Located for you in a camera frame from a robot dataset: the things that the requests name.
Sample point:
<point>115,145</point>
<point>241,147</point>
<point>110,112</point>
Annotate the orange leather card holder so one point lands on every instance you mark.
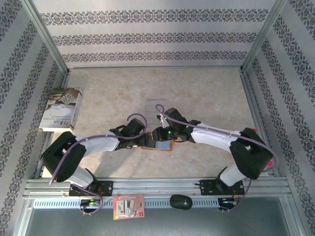
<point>163,145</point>

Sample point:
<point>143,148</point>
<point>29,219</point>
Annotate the clear acrylic card stand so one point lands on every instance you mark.
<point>152,108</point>

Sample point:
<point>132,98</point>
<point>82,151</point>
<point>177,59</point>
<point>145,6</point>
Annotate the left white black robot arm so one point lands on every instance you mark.
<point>98,146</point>

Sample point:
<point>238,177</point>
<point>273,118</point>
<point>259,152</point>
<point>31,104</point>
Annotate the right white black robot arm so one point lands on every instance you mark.
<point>214,136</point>

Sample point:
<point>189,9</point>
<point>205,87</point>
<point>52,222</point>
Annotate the red flash drive package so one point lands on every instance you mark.
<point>128,206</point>

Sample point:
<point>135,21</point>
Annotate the black computer mouse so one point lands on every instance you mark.
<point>180,202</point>

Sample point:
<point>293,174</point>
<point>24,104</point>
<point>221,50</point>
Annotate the white printed book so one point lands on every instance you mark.
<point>59,108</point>

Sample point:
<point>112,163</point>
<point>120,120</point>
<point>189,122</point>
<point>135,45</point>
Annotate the small electronics board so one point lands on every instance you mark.
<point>227,202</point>
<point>91,203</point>

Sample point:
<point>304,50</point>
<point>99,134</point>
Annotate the grey metal shelf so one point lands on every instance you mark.
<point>197,223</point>

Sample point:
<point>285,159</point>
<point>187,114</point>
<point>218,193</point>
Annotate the pink green plush toy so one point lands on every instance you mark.
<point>270,163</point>

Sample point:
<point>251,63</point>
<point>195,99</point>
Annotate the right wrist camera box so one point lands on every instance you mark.
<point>162,121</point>

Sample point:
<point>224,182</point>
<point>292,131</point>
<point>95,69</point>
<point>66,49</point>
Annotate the aluminium mounting rail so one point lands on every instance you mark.
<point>152,184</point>

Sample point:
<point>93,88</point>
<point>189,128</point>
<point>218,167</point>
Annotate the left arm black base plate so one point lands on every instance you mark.
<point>108,188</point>

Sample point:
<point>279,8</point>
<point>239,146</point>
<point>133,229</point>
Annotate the aluminium wall rail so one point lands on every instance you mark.
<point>157,67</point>

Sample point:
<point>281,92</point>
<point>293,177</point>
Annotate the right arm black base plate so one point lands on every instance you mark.
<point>209,188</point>

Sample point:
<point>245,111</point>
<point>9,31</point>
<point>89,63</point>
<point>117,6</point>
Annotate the aluminium side rail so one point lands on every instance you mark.
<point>64,82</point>
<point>249,91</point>

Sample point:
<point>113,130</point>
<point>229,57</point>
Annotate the aluminium frame post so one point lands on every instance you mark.
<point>46,34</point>
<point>263,34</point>

